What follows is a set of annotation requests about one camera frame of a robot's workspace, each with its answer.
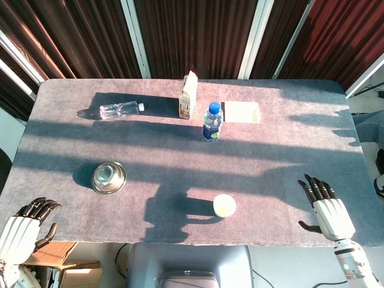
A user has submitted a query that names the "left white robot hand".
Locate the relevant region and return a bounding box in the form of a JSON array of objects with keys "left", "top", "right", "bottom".
[{"left": 0, "top": 197, "right": 62, "bottom": 265}]

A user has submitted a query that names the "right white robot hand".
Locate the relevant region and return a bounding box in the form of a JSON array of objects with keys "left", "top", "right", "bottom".
[{"left": 298, "top": 173, "right": 356, "bottom": 241}]

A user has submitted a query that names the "white paper cup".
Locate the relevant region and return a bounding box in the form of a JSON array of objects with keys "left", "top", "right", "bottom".
[{"left": 212, "top": 194, "right": 237, "bottom": 218}]

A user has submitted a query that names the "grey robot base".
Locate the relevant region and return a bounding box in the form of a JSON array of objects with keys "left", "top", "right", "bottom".
[{"left": 125, "top": 244, "right": 255, "bottom": 288}]

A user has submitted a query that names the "brown cardboard box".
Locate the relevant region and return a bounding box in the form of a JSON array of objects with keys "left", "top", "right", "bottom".
[{"left": 23, "top": 241, "right": 101, "bottom": 288}]

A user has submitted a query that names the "black and white shoe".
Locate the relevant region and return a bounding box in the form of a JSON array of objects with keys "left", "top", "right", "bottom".
[{"left": 373, "top": 149, "right": 384, "bottom": 199}]

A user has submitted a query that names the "blue grey fabric seat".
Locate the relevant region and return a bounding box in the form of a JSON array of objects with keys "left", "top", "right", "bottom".
[{"left": 353, "top": 109, "right": 384, "bottom": 145}]

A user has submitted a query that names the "stainless steel bowl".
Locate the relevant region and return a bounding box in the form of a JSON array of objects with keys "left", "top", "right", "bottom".
[{"left": 91, "top": 161, "right": 127, "bottom": 195}]

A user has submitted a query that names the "cream shallow paper box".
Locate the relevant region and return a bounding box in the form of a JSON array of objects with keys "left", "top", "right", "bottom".
[{"left": 223, "top": 101, "right": 260, "bottom": 124}]

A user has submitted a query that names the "blue cap drink bottle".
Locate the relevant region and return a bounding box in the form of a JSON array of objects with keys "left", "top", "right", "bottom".
[{"left": 202, "top": 101, "right": 224, "bottom": 142}]

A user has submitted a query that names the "clear empty plastic bottle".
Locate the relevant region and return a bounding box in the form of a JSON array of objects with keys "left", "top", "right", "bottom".
[{"left": 99, "top": 101, "right": 145, "bottom": 120}]

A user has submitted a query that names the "grey felt table cloth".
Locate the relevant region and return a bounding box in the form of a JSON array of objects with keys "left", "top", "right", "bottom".
[{"left": 0, "top": 78, "right": 384, "bottom": 248}]

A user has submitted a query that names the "reddish brown curtain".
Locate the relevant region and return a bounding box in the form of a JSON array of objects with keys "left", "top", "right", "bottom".
[{"left": 277, "top": 0, "right": 384, "bottom": 91}]

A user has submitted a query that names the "dark brown curtain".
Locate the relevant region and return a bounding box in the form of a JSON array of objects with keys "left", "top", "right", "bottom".
[
  {"left": 250, "top": 0, "right": 310, "bottom": 80},
  {"left": 0, "top": 0, "right": 142, "bottom": 121},
  {"left": 134, "top": 0, "right": 259, "bottom": 80}
]

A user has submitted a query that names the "beige milk carton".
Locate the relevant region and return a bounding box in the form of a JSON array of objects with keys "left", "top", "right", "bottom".
[{"left": 178, "top": 71, "right": 198, "bottom": 120}]

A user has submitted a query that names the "black floor cable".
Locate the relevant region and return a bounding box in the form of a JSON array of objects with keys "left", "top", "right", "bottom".
[{"left": 251, "top": 268, "right": 349, "bottom": 288}]

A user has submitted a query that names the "thin black cable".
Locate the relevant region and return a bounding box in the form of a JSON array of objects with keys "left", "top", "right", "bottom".
[{"left": 115, "top": 243, "right": 130, "bottom": 277}]

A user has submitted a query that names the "white window frame post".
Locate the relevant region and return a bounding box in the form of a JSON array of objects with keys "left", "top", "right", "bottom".
[
  {"left": 120, "top": 0, "right": 151, "bottom": 79},
  {"left": 0, "top": 29, "right": 46, "bottom": 101},
  {"left": 271, "top": 0, "right": 316, "bottom": 80},
  {"left": 237, "top": 0, "right": 275, "bottom": 80},
  {"left": 344, "top": 56, "right": 384, "bottom": 100}
]

